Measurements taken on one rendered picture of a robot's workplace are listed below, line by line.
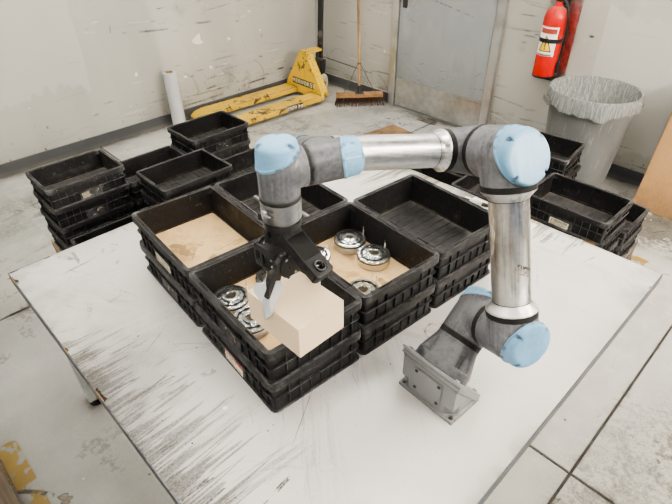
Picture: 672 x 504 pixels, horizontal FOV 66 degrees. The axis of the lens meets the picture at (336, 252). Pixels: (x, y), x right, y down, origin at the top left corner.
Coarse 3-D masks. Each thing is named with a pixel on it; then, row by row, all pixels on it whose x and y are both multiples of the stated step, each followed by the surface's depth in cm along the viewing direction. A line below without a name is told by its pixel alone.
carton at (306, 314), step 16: (288, 288) 106; (304, 288) 106; (320, 288) 106; (256, 304) 105; (288, 304) 102; (304, 304) 102; (320, 304) 102; (336, 304) 102; (256, 320) 108; (272, 320) 103; (288, 320) 98; (304, 320) 98; (320, 320) 100; (336, 320) 104; (288, 336) 100; (304, 336) 98; (320, 336) 102; (304, 352) 101
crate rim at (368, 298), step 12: (348, 204) 170; (324, 216) 165; (372, 216) 163; (396, 228) 158; (432, 252) 148; (420, 264) 143; (432, 264) 146; (336, 276) 139; (408, 276) 140; (384, 288) 135; (372, 300) 134
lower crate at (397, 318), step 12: (432, 288) 152; (420, 300) 151; (396, 312) 145; (408, 312) 152; (420, 312) 157; (372, 324) 140; (384, 324) 145; (396, 324) 150; (408, 324) 154; (372, 336) 144; (384, 336) 148; (360, 348) 146; (372, 348) 147
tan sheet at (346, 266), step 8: (328, 240) 170; (328, 248) 167; (336, 256) 163; (344, 256) 163; (352, 256) 163; (336, 264) 160; (344, 264) 160; (352, 264) 160; (392, 264) 160; (400, 264) 160; (336, 272) 156; (344, 272) 156; (352, 272) 156; (360, 272) 156; (368, 272) 156; (376, 272) 156; (384, 272) 156; (392, 272) 156; (400, 272) 156; (352, 280) 153; (384, 280) 153
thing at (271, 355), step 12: (240, 252) 148; (216, 264) 145; (192, 276) 140; (204, 288) 135; (348, 288) 135; (216, 300) 132; (360, 300) 131; (348, 312) 129; (240, 324) 125; (252, 336) 122; (264, 348) 118; (276, 348) 118; (288, 348) 120
